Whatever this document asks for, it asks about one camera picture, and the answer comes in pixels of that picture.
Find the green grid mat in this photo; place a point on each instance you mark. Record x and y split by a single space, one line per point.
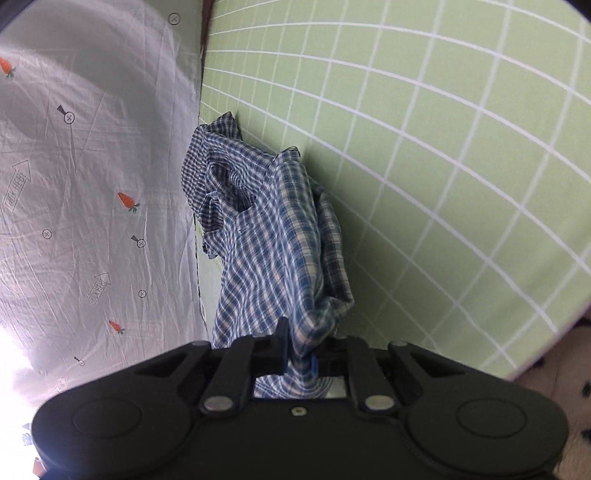
438 161

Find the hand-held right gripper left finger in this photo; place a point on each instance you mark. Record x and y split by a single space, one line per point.
281 350

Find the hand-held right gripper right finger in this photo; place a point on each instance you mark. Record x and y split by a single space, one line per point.
315 364

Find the beige spotted cloth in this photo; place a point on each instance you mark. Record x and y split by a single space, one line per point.
572 369

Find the blue plaid shirt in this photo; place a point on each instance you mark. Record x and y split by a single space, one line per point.
272 240

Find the carrot print grey sheet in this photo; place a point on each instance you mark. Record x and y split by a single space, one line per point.
92 161

